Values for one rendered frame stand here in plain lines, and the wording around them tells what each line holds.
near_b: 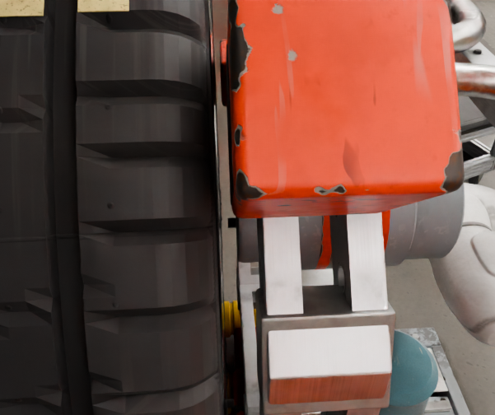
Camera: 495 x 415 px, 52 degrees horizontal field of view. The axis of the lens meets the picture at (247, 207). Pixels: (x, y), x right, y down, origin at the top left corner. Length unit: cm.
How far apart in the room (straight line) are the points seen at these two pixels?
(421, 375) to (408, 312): 104
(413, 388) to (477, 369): 100
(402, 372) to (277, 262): 31
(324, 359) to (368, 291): 4
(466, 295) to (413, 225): 27
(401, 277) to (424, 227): 118
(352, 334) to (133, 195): 13
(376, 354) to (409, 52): 15
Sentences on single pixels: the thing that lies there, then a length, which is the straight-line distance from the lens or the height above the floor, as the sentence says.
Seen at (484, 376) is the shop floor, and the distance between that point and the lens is 152.
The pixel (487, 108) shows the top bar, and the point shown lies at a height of 96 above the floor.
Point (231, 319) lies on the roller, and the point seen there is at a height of 53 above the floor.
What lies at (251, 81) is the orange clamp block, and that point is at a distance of 17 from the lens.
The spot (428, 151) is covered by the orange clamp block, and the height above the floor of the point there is 109.
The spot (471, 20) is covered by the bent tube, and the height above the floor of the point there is 101.
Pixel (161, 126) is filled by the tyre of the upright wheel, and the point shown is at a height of 108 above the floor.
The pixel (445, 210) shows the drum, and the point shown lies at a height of 88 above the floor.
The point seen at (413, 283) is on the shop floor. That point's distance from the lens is 166.
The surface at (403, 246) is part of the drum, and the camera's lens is 50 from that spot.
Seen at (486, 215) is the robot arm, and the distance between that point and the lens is 86.
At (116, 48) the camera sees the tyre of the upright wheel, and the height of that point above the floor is 110.
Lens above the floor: 118
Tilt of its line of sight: 40 degrees down
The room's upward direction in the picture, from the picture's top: straight up
